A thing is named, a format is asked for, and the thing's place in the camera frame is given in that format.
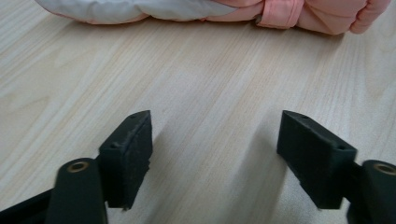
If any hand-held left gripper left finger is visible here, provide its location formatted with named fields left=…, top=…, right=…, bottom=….
left=98, top=109, right=154, bottom=210

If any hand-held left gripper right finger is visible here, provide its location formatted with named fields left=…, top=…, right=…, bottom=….
left=276, top=109, right=359, bottom=210

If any pink ski glove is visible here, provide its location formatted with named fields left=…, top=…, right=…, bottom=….
left=34, top=0, right=393, bottom=35

